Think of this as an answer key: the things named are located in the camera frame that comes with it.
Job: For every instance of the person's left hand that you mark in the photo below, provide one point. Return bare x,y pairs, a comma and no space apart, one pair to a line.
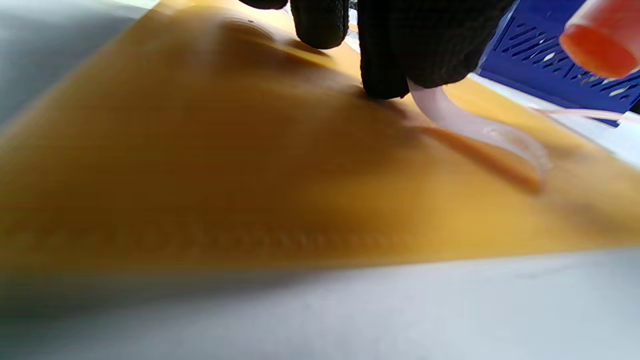
425,40

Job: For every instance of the orange glue stick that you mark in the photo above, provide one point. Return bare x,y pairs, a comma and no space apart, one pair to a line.
600,45

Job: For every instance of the yellow L-shaped folder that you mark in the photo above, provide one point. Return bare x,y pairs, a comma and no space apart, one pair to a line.
225,175

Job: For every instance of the blue plastic file rack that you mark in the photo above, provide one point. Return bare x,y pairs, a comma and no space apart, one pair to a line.
540,60

